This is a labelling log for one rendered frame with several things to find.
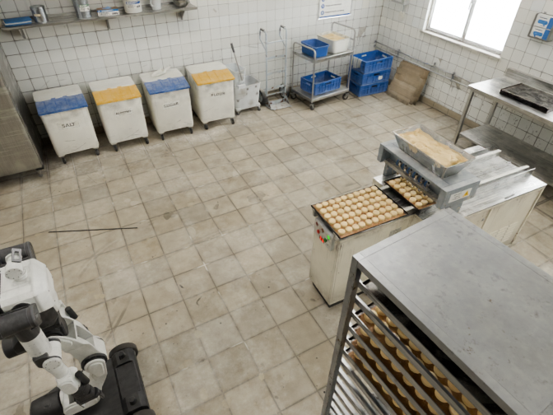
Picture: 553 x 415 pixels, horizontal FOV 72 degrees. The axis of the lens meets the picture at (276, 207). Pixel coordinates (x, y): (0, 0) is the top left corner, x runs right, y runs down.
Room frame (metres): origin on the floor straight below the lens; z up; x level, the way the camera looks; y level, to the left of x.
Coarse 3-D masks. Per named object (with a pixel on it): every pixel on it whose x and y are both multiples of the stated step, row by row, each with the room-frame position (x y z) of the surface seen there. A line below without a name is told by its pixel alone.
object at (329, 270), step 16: (384, 224) 2.10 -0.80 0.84; (400, 224) 2.17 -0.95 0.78; (320, 240) 2.12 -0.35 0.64; (352, 240) 1.97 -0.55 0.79; (368, 240) 2.04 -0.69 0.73; (320, 256) 2.10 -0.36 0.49; (336, 256) 1.93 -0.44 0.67; (320, 272) 2.08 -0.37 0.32; (336, 272) 1.93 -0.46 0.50; (320, 288) 2.05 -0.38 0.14; (336, 288) 1.94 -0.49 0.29; (336, 304) 1.99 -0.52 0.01
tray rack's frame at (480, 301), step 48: (384, 240) 0.94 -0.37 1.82; (432, 240) 0.94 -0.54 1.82; (480, 240) 0.95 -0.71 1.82; (384, 288) 0.74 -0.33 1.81; (432, 288) 0.74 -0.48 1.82; (480, 288) 0.74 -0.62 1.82; (528, 288) 0.74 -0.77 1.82; (432, 336) 0.58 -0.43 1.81; (480, 336) 0.58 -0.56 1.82; (528, 336) 0.58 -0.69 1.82; (480, 384) 0.45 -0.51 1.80; (528, 384) 0.45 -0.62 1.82
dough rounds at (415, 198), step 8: (392, 184) 2.51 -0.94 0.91; (400, 184) 2.49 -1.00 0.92; (408, 184) 2.50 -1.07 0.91; (400, 192) 2.40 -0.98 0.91; (408, 192) 2.42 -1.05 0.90; (416, 192) 2.40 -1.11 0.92; (408, 200) 2.31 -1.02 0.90; (416, 200) 2.31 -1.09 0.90; (424, 200) 2.29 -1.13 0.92; (432, 200) 2.29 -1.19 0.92
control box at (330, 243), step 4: (316, 220) 2.15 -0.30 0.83; (320, 220) 2.14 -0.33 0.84; (320, 224) 2.10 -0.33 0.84; (324, 224) 2.10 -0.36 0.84; (316, 228) 2.14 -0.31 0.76; (320, 228) 2.09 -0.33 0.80; (324, 228) 2.05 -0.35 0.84; (316, 232) 2.13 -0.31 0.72; (320, 232) 2.08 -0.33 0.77; (324, 232) 2.04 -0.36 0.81; (328, 232) 2.01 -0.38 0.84; (324, 236) 2.03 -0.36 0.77; (332, 236) 1.97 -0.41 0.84; (328, 240) 1.98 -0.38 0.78; (332, 240) 1.96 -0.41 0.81; (324, 244) 2.02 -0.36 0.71; (328, 244) 1.98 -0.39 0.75; (332, 244) 1.96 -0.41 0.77; (328, 248) 1.97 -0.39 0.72; (332, 248) 1.96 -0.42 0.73
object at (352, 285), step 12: (348, 276) 0.87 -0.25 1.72; (348, 288) 0.86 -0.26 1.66; (348, 300) 0.85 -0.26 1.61; (348, 312) 0.85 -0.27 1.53; (348, 324) 0.86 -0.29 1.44; (336, 348) 0.86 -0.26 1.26; (336, 360) 0.85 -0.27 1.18; (336, 372) 0.85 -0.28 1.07; (324, 396) 0.87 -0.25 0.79; (324, 408) 0.85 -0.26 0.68
